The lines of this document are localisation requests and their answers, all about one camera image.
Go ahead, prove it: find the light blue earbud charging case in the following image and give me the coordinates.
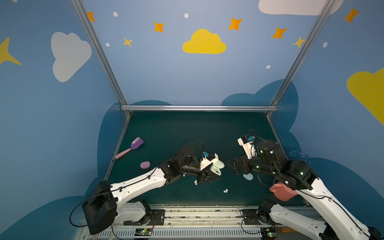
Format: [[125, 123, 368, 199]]
[[243, 173, 254, 181]]

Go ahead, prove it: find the white earbud charging case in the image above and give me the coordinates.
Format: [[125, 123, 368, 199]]
[[210, 160, 225, 176]]

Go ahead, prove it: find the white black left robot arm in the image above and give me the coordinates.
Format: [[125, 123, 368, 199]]
[[82, 148, 225, 235]]

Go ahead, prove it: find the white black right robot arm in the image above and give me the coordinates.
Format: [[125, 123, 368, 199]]
[[226, 135, 383, 240]]

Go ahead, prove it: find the purple earbud charging case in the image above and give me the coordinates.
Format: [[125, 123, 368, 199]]
[[140, 161, 151, 170]]

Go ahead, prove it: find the pink toy watering can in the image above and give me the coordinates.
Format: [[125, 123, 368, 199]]
[[269, 183, 298, 202]]

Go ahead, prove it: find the purple pink toy scoop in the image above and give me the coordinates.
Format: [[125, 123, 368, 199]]
[[115, 137, 144, 159]]

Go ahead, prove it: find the green controller circuit board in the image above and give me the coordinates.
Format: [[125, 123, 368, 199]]
[[134, 229, 153, 238], [261, 228, 279, 240]]

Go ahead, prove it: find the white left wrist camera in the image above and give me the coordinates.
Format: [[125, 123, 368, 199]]
[[200, 152, 219, 170]]

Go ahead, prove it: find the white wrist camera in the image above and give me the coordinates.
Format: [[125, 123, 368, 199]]
[[200, 152, 219, 170], [238, 134, 257, 159]]

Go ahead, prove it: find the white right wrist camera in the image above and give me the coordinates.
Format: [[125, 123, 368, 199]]
[[238, 134, 257, 159]]

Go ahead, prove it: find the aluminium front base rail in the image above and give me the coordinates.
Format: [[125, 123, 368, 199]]
[[74, 205, 328, 240]]

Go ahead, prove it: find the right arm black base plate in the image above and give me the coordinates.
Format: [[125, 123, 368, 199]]
[[241, 209, 272, 225]]

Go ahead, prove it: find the aluminium right corner post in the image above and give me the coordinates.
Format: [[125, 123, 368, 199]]
[[266, 0, 336, 119]]

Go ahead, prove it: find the aluminium corner post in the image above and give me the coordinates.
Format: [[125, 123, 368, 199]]
[[71, 0, 127, 107], [266, 0, 336, 119]]

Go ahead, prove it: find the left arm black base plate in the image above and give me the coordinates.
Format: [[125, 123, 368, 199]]
[[123, 210, 166, 226]]

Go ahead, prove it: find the aluminium back frame rail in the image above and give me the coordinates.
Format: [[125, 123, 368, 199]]
[[121, 105, 278, 112]]

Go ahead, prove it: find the aluminium left side rail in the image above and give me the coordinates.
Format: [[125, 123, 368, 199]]
[[88, 113, 129, 192]]

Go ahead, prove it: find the aluminium left corner post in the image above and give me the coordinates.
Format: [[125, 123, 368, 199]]
[[71, 0, 127, 107]]

